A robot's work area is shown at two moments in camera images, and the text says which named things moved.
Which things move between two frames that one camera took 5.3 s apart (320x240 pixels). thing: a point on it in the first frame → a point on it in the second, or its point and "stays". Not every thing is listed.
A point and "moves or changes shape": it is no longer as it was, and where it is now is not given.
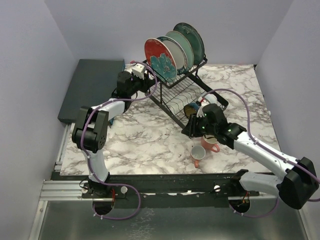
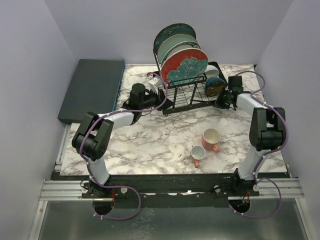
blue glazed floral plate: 193,39 → 172,30
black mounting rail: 167,191 stays
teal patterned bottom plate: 181,59 → 184,45
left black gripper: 145,83 → 159,97
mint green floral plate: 185,46 → 172,40
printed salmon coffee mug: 197,152 stays
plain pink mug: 209,142 stays
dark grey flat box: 93,83 stays
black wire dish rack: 178,100 moves or changes shape
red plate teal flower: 161,59 → 184,63
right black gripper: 190,129 → 219,103
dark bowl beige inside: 189,110 → 214,86
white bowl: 207,99 → 211,71
